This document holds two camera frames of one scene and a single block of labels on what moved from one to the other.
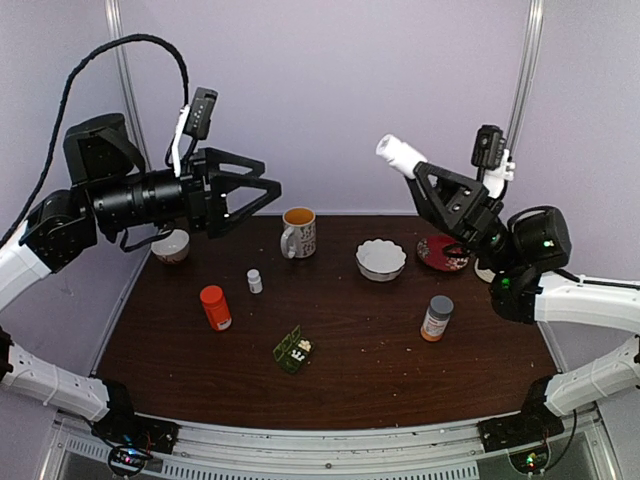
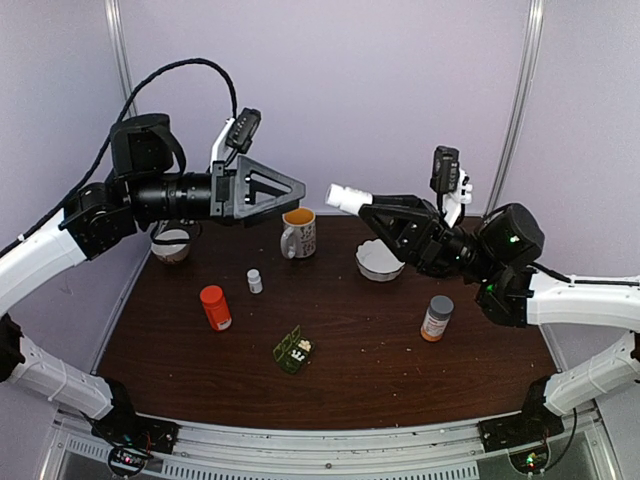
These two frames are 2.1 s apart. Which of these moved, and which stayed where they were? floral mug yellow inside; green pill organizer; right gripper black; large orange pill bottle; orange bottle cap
Moved: right gripper black
Stayed: orange bottle cap; green pill organizer; large orange pill bottle; floral mug yellow inside
